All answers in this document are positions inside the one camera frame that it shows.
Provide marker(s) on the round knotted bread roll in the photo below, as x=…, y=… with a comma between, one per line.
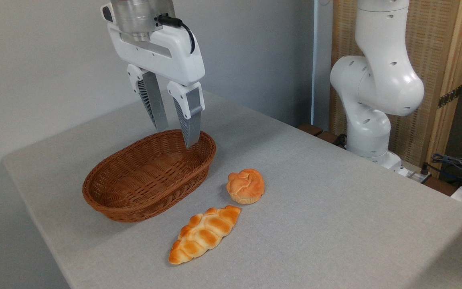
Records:
x=246, y=186

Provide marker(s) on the long braided bread loaf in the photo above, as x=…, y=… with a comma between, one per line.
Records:
x=203, y=235

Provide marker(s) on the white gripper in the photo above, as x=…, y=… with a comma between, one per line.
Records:
x=175, y=52

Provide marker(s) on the brown wooden base board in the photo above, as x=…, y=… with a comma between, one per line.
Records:
x=315, y=130

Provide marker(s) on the brown oval wicker basket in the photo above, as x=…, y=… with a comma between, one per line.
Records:
x=142, y=176

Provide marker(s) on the black plug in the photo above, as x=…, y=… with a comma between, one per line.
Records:
x=340, y=140

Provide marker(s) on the bamboo folding screen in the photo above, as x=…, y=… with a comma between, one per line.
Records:
x=435, y=40

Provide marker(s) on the brass screen hinge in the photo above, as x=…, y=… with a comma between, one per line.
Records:
x=449, y=97

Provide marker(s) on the white power strip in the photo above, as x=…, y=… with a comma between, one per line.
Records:
x=413, y=174

